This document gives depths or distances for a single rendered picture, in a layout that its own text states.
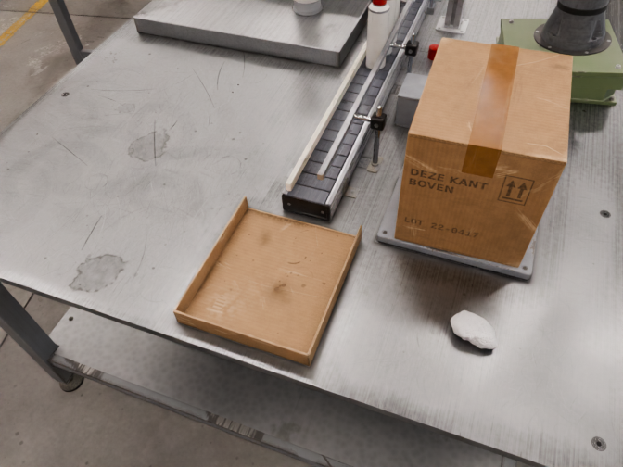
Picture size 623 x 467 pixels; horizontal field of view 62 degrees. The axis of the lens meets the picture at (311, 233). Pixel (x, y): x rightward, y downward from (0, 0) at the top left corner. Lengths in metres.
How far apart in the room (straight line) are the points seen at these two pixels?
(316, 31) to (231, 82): 0.30
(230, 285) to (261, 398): 0.61
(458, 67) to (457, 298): 0.42
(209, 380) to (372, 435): 0.49
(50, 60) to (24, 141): 2.12
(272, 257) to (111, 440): 1.02
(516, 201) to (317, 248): 0.39
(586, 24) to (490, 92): 0.61
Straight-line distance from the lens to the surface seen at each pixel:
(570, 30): 1.53
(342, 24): 1.63
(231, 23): 1.68
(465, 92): 0.96
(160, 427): 1.84
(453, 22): 1.74
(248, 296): 0.99
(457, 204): 0.94
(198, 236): 1.11
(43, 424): 2.00
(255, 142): 1.29
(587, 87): 1.50
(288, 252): 1.04
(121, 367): 1.71
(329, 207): 1.06
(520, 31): 1.61
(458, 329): 0.94
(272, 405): 1.55
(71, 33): 3.12
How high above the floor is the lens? 1.66
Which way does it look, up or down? 50 degrees down
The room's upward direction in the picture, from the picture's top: 3 degrees counter-clockwise
